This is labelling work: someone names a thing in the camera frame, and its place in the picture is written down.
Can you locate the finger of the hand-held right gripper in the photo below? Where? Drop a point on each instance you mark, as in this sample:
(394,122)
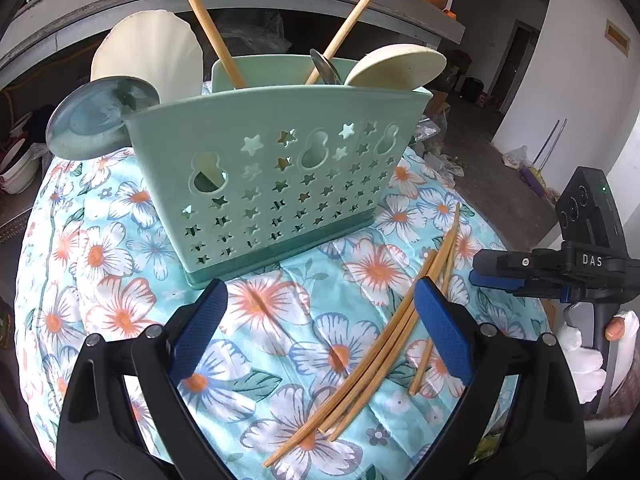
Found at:
(492,280)
(520,261)

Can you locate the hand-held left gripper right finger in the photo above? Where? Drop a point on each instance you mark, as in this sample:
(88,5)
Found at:
(445,330)

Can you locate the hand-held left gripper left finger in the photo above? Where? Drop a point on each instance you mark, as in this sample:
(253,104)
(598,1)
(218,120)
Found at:
(200,330)

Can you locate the bamboo chopstick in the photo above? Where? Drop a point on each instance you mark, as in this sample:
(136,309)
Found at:
(419,370)
(350,17)
(345,426)
(335,415)
(446,252)
(205,17)

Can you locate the bamboo chopsticks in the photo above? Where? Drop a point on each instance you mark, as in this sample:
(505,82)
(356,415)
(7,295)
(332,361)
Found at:
(290,447)

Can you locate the green plastic utensil holder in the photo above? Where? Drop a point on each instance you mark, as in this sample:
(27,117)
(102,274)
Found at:
(260,110)

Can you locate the metal spoon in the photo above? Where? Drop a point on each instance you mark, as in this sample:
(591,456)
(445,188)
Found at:
(327,70)

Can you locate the white plastic rice spoon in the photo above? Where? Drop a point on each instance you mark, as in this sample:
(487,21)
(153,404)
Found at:
(150,50)

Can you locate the person's right hand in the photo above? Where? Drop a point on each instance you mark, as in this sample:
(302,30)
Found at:
(580,360)

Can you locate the purple broom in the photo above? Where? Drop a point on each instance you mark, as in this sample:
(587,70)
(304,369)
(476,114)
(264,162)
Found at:
(530,182)

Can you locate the metal poles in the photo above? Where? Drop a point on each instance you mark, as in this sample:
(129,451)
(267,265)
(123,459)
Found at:
(550,142)

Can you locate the floral blanket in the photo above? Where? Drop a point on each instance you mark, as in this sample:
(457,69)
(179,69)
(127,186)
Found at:
(125,260)

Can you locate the clear plastic bag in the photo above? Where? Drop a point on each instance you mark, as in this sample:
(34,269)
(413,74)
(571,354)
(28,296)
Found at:
(515,157)
(432,135)
(250,27)

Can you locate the cardboard box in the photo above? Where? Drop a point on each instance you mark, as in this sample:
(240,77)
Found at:
(439,105)

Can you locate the cream rice paddle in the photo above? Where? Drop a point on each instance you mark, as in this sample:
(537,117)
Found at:
(395,65)

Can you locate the grey suction cup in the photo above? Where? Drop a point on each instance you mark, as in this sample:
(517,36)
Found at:
(85,125)

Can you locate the white enamel basin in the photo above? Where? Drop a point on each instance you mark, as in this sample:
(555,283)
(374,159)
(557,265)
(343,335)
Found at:
(17,165)

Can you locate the small orange item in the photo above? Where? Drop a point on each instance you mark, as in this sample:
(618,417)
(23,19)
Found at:
(448,12)

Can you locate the concrete kitchen counter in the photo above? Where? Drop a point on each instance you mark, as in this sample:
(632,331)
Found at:
(100,0)

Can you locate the wooden framed wall box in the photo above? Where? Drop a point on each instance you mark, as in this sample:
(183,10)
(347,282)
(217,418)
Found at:
(617,36)

